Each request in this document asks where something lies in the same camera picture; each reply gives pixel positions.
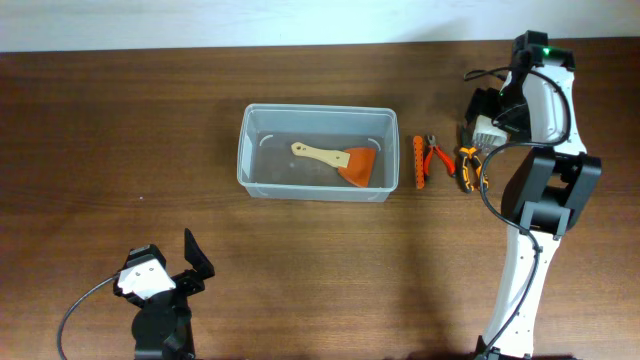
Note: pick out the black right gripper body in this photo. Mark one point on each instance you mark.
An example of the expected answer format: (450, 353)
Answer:
(506, 108)

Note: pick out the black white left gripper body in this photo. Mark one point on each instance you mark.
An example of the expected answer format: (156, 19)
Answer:
(188, 282)

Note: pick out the clear screwdriver bit case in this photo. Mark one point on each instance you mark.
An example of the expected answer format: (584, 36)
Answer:
(486, 137)

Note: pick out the orange black handled pliers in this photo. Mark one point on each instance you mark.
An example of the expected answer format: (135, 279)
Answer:
(468, 164)

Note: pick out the red handled small cutters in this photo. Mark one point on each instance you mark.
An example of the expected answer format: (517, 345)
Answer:
(434, 149)

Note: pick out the clear plastic container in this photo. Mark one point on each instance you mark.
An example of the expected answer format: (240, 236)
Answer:
(267, 168)

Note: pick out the red scraper wooden handle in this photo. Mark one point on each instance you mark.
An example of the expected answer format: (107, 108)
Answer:
(355, 165)

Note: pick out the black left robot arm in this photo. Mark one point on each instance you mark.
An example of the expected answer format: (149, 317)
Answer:
(162, 327)

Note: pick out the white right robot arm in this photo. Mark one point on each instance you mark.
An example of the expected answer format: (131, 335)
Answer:
(547, 193)

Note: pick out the orange bit holder strip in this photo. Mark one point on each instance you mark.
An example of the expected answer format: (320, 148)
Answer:
(418, 149)

